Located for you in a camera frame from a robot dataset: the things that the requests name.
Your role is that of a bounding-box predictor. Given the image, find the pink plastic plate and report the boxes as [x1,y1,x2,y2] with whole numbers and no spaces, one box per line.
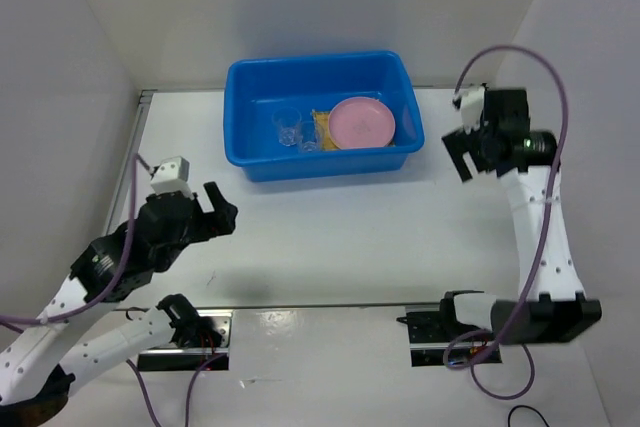
[327,96,396,150]

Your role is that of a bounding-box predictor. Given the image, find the clear plastic cup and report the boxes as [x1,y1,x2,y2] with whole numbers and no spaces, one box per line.
[297,120,323,153]
[272,107,301,147]

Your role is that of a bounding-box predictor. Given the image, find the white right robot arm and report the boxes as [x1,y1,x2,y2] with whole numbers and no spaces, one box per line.
[438,86,602,345]

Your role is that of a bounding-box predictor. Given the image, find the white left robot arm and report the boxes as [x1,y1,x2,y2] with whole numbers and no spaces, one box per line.
[1,182,238,407]

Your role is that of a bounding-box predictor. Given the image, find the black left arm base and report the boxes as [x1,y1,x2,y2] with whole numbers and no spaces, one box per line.
[135,309,233,372]

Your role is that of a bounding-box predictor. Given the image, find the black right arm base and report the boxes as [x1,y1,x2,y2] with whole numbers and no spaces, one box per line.
[396,303,493,367]

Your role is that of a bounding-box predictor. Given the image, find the blue plastic bin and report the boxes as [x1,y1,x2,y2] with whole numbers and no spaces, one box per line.
[223,51,425,182]

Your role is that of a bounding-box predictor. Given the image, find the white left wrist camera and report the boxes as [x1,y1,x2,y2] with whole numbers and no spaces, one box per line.
[150,156,193,198]

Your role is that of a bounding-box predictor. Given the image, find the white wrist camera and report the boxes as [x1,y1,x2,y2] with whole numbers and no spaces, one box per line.
[452,85,486,133]
[150,156,193,198]

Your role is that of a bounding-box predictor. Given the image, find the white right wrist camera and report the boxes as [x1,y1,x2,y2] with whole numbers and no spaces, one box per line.
[452,85,486,133]

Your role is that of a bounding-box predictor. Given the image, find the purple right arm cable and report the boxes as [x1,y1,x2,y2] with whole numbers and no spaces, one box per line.
[442,44,572,401]

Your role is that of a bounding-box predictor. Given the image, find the black usb cable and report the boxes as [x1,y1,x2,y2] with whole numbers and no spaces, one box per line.
[508,405,552,427]

